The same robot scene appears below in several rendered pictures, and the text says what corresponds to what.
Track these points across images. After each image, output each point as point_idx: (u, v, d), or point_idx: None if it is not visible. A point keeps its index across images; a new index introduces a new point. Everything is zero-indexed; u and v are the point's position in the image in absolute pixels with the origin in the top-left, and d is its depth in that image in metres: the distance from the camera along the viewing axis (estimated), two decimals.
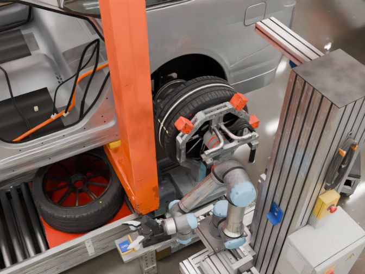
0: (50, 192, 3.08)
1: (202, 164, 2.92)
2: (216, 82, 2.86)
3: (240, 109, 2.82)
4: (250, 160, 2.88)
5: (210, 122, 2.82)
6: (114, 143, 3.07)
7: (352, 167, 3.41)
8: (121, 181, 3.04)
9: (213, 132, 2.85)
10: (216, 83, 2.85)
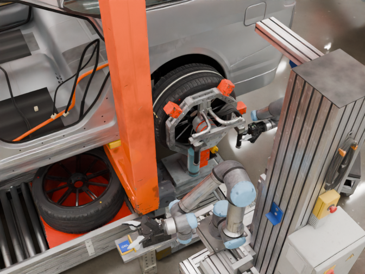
0: (50, 192, 3.08)
1: (190, 149, 3.01)
2: (204, 69, 2.95)
3: (228, 95, 2.91)
4: (237, 144, 2.98)
5: (198, 106, 2.91)
6: (114, 143, 3.07)
7: (352, 167, 3.41)
8: (121, 181, 3.04)
9: (201, 117, 2.95)
10: (204, 70, 2.95)
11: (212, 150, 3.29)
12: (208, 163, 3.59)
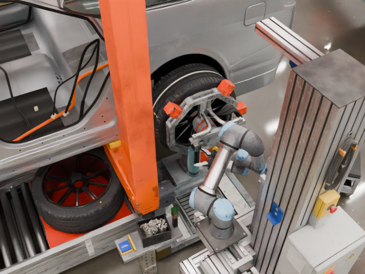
0: (50, 192, 3.08)
1: (190, 149, 3.01)
2: (204, 69, 2.95)
3: (228, 95, 2.91)
4: None
5: (199, 107, 2.91)
6: (114, 143, 3.07)
7: (352, 167, 3.41)
8: (121, 181, 3.04)
9: (201, 117, 2.95)
10: (205, 70, 2.95)
11: None
12: None
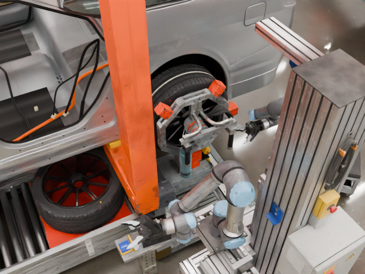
0: (50, 192, 3.08)
1: (182, 150, 3.01)
2: (195, 70, 2.95)
3: (219, 95, 2.91)
4: (229, 145, 2.97)
5: (189, 107, 2.91)
6: (114, 143, 3.07)
7: (352, 167, 3.41)
8: (121, 181, 3.04)
9: (193, 118, 2.94)
10: (195, 71, 2.94)
11: (205, 151, 3.29)
12: (201, 163, 3.59)
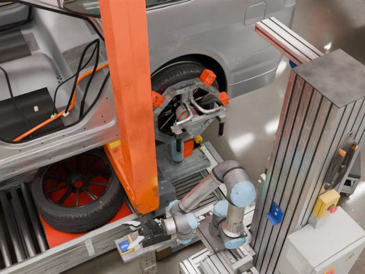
0: (50, 192, 3.08)
1: (174, 138, 3.09)
2: (187, 60, 3.03)
3: (209, 85, 2.99)
4: (219, 133, 3.05)
5: (181, 96, 2.99)
6: (114, 143, 3.07)
7: (352, 167, 3.41)
8: (121, 181, 3.04)
9: (184, 106, 3.02)
10: (187, 61, 3.02)
11: (196, 140, 3.36)
12: (194, 153, 3.67)
